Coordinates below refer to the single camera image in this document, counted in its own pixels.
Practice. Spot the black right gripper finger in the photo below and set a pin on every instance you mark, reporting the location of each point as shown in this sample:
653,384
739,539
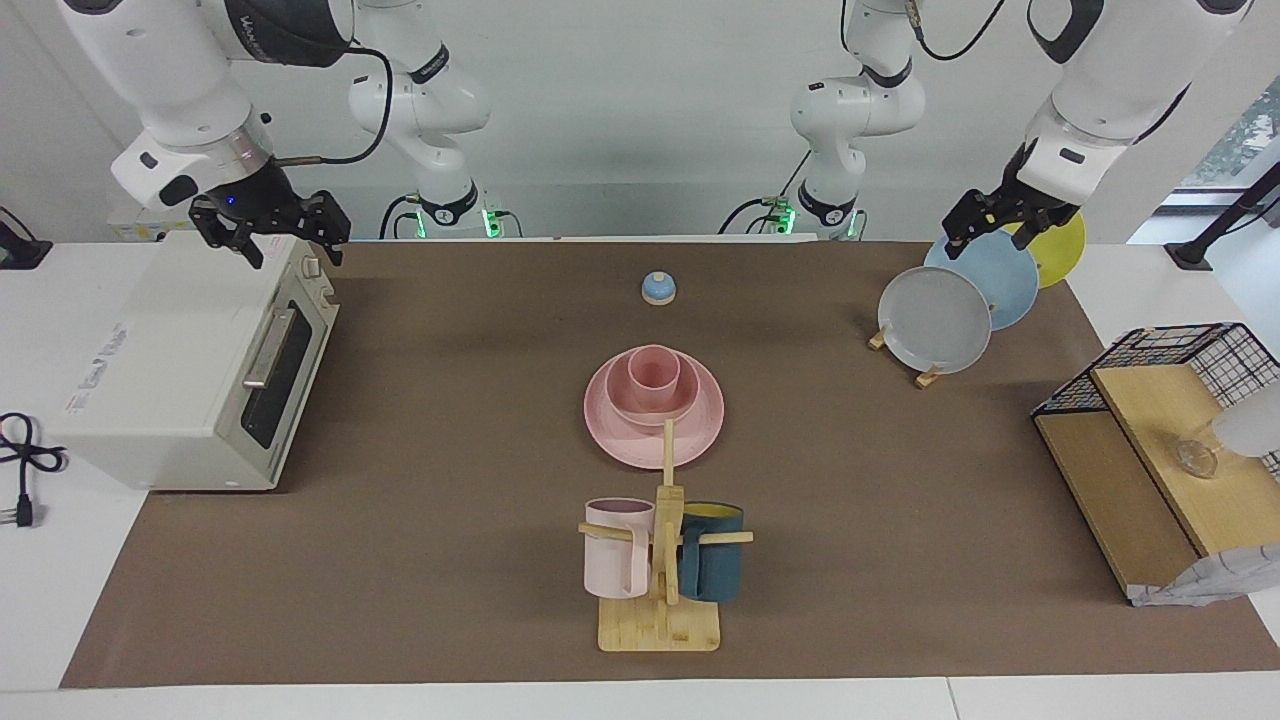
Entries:
334,250
250,252

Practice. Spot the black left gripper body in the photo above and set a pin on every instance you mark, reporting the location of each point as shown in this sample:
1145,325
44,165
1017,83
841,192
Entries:
1010,205

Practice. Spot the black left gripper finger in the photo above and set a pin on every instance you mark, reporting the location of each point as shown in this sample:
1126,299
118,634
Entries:
955,247
1026,236

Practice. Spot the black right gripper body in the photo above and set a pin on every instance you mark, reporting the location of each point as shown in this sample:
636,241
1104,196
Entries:
270,205

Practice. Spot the pink bowl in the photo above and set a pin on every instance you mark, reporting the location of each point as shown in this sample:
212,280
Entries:
620,400

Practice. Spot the pink cup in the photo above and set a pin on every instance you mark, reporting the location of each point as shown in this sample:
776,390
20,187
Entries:
653,385

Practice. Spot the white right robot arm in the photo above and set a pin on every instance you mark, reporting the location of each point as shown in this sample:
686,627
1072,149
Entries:
170,80

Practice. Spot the yellow plate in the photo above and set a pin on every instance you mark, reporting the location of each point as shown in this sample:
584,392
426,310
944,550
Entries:
1065,255

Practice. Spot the light blue plate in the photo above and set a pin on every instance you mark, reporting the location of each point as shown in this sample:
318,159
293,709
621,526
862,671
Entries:
1010,285

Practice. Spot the grey plate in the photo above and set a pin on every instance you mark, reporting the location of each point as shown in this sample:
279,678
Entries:
935,320

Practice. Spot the white toaster oven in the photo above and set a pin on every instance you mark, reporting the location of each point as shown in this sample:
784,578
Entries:
170,350

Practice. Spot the white power strip box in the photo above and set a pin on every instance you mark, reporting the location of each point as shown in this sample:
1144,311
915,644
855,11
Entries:
125,218

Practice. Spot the wooden plate rack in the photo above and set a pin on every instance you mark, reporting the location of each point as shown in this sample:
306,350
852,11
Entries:
927,378

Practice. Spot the black clamp stand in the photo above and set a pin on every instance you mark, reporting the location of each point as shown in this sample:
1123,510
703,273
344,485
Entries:
1225,215

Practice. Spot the wooden stepped shelf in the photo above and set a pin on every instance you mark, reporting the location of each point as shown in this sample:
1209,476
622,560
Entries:
1120,480

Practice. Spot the clear glass piece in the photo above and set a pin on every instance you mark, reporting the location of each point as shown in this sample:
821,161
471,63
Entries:
1197,460

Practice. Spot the frosted white object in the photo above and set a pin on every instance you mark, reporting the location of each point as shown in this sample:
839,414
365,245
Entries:
1250,425

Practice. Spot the blue service bell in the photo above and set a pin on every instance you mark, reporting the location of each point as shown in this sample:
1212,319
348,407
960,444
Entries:
659,290

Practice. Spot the brown table mat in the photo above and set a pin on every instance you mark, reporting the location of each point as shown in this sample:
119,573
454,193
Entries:
480,560

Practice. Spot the pink plate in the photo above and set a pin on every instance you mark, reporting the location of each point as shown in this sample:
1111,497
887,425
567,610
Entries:
620,440

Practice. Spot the patterned white cloth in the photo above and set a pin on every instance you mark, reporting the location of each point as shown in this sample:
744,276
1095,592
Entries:
1210,580

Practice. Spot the dark blue mug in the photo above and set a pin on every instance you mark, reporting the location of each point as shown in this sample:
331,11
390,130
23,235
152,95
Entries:
715,570

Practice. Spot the light pink mug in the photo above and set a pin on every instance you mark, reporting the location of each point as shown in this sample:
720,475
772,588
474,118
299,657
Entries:
615,560

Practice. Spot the wooden mug tree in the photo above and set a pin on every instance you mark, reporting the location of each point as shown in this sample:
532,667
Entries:
660,625

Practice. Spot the black desk mount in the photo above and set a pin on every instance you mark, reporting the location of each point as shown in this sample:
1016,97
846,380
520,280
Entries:
18,252

